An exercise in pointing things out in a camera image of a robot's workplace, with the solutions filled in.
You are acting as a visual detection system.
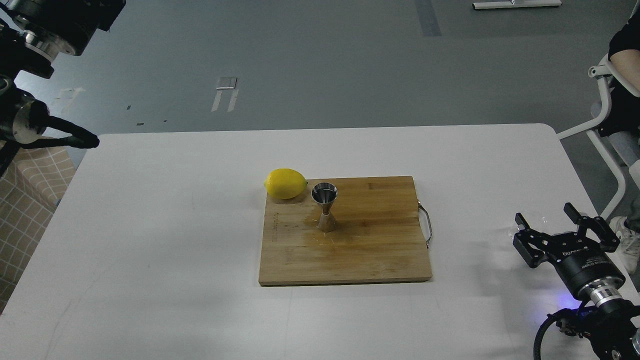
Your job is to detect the beige checkered cloth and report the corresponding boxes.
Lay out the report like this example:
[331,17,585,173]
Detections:
[0,146,76,310]

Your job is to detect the seated person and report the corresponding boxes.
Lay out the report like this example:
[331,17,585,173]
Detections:
[598,10,640,274]

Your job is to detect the wooden cutting board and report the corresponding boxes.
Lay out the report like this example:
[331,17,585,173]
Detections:
[258,175,433,287]

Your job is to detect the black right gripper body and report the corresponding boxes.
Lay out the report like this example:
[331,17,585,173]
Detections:
[550,243,626,301]

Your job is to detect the clear glass cup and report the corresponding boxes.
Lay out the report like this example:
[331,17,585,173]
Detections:
[505,210,566,240]

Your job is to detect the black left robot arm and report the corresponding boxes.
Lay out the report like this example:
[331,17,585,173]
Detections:
[0,0,126,173]

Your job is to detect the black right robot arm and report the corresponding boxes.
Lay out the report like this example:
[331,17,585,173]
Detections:
[512,203,640,360]

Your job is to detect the white floor rail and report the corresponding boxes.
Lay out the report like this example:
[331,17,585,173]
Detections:
[471,0,563,10]

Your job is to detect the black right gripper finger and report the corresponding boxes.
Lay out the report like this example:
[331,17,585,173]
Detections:
[513,212,570,269]
[563,202,620,253]

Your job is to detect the yellow lemon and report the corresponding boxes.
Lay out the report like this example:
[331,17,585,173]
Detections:
[263,168,308,199]

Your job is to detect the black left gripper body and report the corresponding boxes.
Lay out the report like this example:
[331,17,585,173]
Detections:
[1,0,127,56]

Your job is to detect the steel double jigger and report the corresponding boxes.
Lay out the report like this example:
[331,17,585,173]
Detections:
[311,182,338,233]

